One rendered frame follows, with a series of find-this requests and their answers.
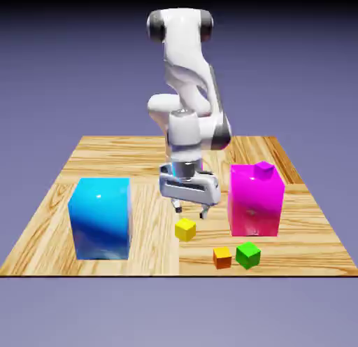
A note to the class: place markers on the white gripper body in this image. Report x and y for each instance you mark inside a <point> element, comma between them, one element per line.
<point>207,190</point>

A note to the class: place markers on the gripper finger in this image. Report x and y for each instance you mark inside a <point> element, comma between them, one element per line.
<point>204,211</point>
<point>176,205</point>

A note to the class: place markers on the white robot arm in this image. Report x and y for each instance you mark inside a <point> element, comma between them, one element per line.
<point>183,58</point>

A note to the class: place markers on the small yellow cube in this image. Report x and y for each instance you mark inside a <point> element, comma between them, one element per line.
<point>185,229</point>

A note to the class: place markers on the small orange cube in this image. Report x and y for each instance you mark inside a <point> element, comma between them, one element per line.
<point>222,258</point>

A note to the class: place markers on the small purple cube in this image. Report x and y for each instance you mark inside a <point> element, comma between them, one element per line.
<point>264,170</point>

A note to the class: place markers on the small green cube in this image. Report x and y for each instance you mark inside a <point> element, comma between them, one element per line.
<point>247,255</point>

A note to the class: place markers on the large magenta box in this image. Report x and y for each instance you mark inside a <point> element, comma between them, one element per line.
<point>253,207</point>

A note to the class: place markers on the large cyan box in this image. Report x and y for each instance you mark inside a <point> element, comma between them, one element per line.
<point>99,215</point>

